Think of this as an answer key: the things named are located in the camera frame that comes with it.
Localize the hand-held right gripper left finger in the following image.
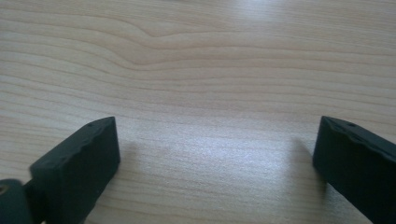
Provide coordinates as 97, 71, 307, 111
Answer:
29, 116, 121, 224

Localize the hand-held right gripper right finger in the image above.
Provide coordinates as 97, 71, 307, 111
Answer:
312, 115, 396, 224

